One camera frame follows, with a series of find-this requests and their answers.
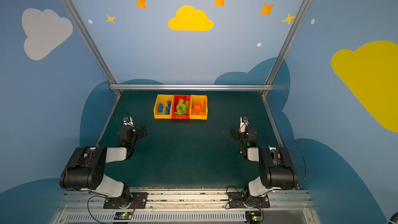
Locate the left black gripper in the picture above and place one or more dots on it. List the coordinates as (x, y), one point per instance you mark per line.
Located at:
(138, 131)

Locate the right yellow bin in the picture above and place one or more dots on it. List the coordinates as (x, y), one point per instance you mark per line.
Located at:
(196, 99)

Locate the red middle bin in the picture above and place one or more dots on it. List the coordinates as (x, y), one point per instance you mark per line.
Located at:
(175, 105)

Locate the orange stepped lego brick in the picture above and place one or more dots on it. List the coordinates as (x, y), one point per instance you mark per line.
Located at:
(197, 107)

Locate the aluminium frame back bar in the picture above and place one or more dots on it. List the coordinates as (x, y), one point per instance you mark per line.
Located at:
(192, 87)

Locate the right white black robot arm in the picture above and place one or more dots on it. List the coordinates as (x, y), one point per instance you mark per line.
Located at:
(276, 169)

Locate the circuit board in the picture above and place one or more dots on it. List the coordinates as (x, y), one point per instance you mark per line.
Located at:
(253, 217)
(123, 216)

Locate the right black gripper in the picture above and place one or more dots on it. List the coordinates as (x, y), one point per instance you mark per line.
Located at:
(236, 132)

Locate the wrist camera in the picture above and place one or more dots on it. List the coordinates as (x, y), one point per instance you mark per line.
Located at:
(128, 121)
(244, 122)

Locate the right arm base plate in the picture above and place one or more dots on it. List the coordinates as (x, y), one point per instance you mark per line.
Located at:
(239, 199)

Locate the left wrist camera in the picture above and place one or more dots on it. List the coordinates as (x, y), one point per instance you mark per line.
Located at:
(128, 121)

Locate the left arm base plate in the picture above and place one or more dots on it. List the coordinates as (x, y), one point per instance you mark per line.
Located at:
(133, 200)

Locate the right circuit board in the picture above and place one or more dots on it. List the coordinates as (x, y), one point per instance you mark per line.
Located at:
(253, 217)

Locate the left circuit board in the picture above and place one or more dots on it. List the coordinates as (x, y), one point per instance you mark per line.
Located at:
(123, 216)

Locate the small green lego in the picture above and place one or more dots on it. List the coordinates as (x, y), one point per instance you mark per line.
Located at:
(178, 111)

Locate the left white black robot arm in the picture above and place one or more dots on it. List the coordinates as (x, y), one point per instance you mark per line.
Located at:
(85, 170)

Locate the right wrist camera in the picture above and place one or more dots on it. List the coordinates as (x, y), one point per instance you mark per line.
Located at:
(244, 122)

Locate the long orange lego piece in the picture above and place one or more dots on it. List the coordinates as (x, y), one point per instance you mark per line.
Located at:
(199, 113)

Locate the left yellow bin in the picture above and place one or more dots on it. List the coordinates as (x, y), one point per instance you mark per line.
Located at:
(163, 98)

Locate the green 2x4 lego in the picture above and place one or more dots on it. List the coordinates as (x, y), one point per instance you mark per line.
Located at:
(183, 109)

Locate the aluminium front rail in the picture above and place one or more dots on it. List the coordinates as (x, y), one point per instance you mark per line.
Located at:
(187, 206)

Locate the yellow bin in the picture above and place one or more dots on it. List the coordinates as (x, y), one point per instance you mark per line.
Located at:
(196, 99)
(163, 98)

